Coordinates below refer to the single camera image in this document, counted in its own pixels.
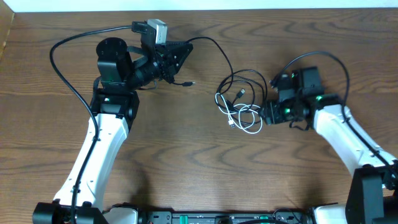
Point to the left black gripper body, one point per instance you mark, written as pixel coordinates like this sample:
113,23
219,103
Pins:
163,65

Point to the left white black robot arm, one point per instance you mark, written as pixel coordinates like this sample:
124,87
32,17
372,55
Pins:
123,70

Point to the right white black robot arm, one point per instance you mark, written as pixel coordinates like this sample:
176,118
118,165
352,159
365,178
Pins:
372,196

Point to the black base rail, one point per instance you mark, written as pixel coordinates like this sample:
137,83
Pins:
167,217

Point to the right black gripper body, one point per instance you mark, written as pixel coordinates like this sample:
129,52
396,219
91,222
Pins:
279,111

